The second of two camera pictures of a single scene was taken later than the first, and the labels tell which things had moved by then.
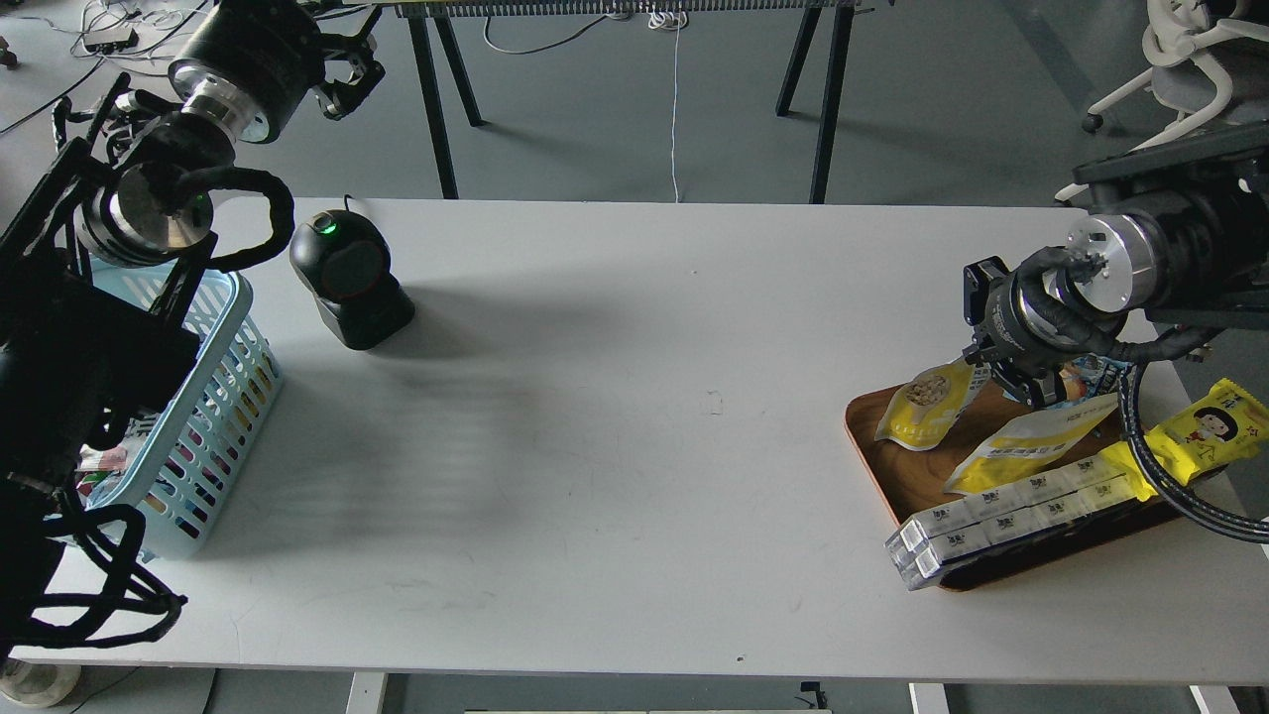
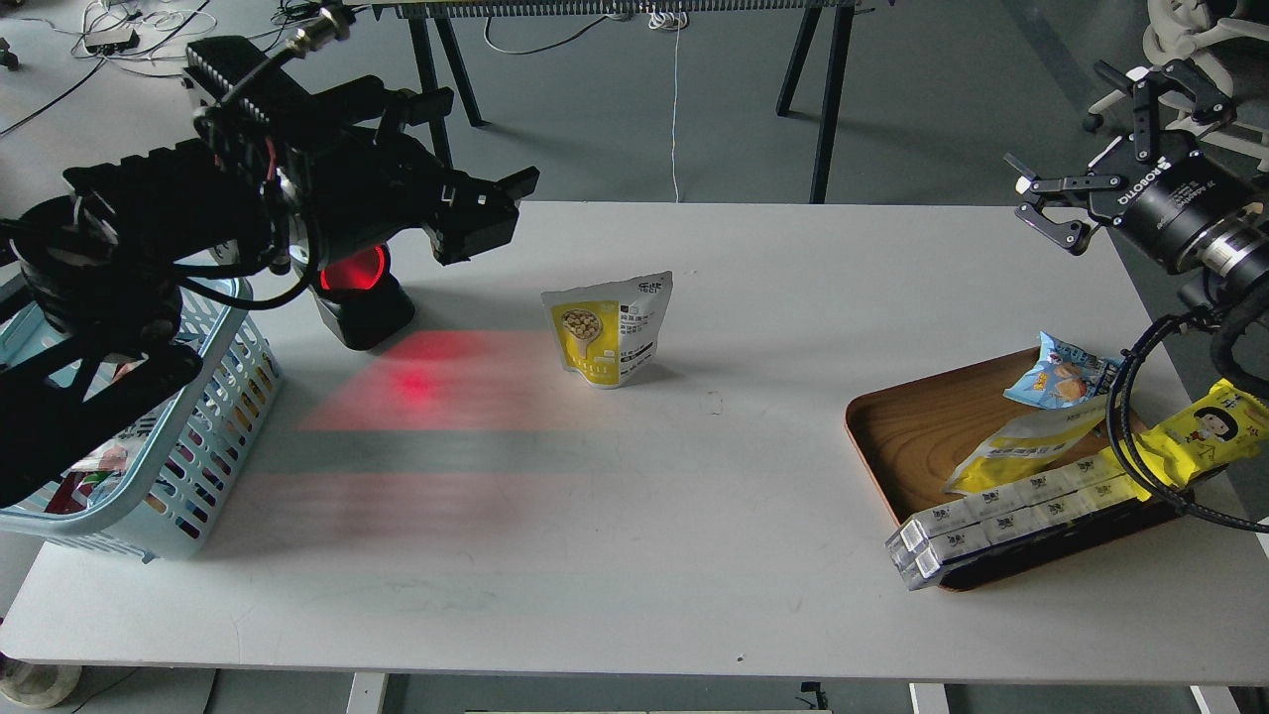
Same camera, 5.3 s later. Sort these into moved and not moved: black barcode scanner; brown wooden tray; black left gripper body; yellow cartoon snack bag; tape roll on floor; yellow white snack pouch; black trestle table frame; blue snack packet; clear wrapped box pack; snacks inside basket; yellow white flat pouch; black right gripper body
Moved: black right gripper body; black left gripper body; yellow white snack pouch
Not moved: blue snack packet; clear wrapped box pack; tape roll on floor; yellow white flat pouch; black trestle table frame; yellow cartoon snack bag; brown wooden tray; black barcode scanner; snacks inside basket
